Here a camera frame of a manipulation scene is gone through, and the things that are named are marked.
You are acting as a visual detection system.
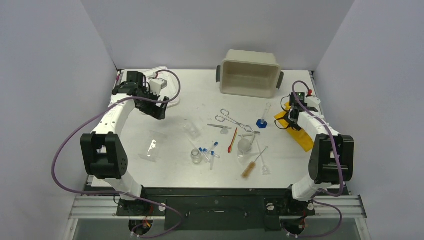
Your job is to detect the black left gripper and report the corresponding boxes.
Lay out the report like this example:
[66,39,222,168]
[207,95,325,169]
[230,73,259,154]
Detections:
[136,86,169,120]

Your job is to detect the yellow test tube rack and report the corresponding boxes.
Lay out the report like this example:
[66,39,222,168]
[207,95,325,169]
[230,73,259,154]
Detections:
[274,111,314,152]

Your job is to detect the blue capped vial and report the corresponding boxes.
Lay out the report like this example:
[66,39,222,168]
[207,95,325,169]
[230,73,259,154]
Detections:
[207,141,219,152]
[198,147,210,163]
[209,151,215,171]
[203,148,221,159]

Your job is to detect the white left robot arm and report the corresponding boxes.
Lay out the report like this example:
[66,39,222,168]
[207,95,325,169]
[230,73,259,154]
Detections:
[80,70,170,215]

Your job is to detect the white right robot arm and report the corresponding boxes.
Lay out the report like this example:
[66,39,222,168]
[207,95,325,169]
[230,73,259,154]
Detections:
[282,92,355,214]

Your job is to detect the white plastic tub lid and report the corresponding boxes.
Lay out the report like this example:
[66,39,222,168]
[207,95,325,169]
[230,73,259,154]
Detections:
[143,66,179,101]

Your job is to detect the graduated cylinder blue base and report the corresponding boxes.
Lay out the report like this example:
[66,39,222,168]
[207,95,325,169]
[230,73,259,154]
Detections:
[256,102,272,129]

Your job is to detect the small clear beaker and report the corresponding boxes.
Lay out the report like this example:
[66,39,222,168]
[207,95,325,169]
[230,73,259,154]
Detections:
[183,120,201,140]

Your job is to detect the grey round ball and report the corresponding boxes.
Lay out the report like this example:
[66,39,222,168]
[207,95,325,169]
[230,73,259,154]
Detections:
[237,138,252,154]

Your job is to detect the clear glass funnel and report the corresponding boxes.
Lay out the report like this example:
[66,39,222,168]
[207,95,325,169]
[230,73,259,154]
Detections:
[256,141,271,175]

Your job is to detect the metal tweezers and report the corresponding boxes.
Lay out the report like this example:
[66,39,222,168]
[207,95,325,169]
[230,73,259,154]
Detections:
[207,123,232,129]

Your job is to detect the beige plastic tub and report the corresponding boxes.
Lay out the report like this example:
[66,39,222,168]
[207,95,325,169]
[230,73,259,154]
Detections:
[215,49,284,99]

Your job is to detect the metal crucible tongs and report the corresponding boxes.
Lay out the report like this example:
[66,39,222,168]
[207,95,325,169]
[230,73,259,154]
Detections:
[215,109,260,135]

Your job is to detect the small glass jar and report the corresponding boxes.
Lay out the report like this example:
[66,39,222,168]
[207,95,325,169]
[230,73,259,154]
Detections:
[190,148,203,165]

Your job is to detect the small clear stopper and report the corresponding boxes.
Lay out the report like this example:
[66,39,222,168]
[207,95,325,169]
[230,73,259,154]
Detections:
[220,127,229,135]

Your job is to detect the rainbow plastic spoon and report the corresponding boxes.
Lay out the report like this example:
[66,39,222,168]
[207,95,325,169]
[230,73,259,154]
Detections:
[227,128,238,154]

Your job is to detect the clear uncapped tube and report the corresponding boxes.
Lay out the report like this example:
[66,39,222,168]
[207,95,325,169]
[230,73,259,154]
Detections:
[215,137,230,153]

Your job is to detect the test tube brush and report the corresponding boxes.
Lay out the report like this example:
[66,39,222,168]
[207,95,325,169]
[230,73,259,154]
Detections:
[241,146,268,179]

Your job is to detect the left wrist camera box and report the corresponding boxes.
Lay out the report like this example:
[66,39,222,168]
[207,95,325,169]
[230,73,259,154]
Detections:
[148,74,168,96]

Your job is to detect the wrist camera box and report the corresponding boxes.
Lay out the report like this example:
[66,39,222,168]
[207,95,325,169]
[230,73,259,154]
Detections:
[148,74,168,96]
[305,89,321,109]

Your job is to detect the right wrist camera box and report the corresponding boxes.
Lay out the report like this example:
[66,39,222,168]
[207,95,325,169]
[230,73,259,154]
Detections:
[305,89,321,109]

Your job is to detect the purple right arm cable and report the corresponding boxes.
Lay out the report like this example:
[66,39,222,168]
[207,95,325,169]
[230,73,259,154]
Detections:
[281,80,345,239]

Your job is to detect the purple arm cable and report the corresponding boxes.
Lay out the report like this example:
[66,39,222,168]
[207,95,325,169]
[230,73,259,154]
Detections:
[281,80,345,239]
[51,69,185,240]

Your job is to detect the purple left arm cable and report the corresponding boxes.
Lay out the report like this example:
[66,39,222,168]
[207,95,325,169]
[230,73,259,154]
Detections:
[51,69,185,240]

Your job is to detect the black base frame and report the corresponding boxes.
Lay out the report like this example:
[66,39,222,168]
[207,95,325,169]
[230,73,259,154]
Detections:
[116,187,319,234]

